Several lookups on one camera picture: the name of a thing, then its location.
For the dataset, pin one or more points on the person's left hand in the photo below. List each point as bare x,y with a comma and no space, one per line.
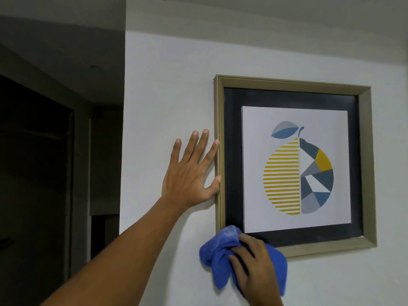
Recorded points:
183,183

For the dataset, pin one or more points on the person's left middle finger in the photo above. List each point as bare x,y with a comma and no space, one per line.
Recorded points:
201,144

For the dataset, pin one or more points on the person's left thumb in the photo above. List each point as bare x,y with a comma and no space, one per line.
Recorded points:
214,186

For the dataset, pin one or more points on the person's left little finger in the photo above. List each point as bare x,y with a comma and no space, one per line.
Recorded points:
175,151

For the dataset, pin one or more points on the dark wooden door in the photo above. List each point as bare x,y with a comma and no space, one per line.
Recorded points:
35,194

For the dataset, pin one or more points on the person's left forearm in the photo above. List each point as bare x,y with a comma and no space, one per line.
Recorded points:
124,251

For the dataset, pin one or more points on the person's right thumb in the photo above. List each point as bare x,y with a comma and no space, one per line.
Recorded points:
237,269

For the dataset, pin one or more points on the blue microfiber cloth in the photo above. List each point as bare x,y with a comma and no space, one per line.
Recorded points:
216,253

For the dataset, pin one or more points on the framed fruit art picture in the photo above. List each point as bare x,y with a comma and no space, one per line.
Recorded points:
296,165

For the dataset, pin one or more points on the person's right hand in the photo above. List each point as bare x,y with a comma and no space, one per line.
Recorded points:
259,274

